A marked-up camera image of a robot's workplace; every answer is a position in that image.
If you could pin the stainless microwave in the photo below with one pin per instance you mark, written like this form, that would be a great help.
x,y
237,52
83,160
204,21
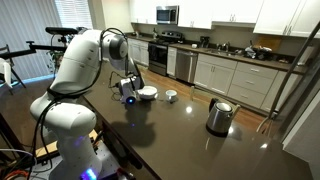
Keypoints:
x,y
167,14

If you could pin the stainless dishwasher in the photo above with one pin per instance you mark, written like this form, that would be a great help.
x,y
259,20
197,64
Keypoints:
x,y
186,62

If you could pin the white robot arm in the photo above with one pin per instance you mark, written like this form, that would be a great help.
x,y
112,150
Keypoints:
x,y
58,108

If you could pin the black stove range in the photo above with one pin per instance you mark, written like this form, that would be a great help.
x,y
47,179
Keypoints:
x,y
158,50

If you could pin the black coffee maker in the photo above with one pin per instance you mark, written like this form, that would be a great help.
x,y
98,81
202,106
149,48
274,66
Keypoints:
x,y
204,41

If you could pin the white mug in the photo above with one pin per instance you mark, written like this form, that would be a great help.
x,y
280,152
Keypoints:
x,y
171,95

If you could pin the steel electric kettle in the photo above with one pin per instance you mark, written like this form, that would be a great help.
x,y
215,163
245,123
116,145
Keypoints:
x,y
220,117

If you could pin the white bowl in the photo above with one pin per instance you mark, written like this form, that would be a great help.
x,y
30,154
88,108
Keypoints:
x,y
147,93

